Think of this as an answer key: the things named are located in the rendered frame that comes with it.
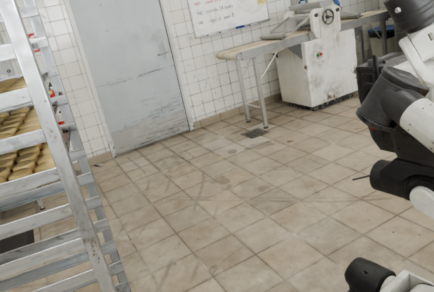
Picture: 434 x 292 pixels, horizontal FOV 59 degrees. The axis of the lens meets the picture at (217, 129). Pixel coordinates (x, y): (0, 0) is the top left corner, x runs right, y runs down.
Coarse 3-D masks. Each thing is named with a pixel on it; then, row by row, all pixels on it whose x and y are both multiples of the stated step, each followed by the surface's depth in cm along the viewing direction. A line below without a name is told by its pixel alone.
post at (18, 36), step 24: (0, 0) 71; (24, 48) 74; (24, 72) 75; (48, 96) 79; (48, 120) 78; (48, 144) 79; (72, 168) 83; (72, 192) 83; (96, 240) 88; (96, 264) 89
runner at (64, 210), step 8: (56, 208) 86; (64, 208) 87; (32, 216) 85; (40, 216) 85; (48, 216) 86; (56, 216) 86; (64, 216) 87; (8, 224) 84; (16, 224) 84; (24, 224) 85; (32, 224) 85; (40, 224) 86; (0, 232) 83; (8, 232) 84; (16, 232) 84
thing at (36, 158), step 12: (0, 156) 103; (12, 156) 102; (24, 156) 98; (36, 156) 98; (48, 156) 94; (0, 168) 93; (12, 168) 92; (24, 168) 91; (36, 168) 88; (48, 168) 87; (0, 180) 85
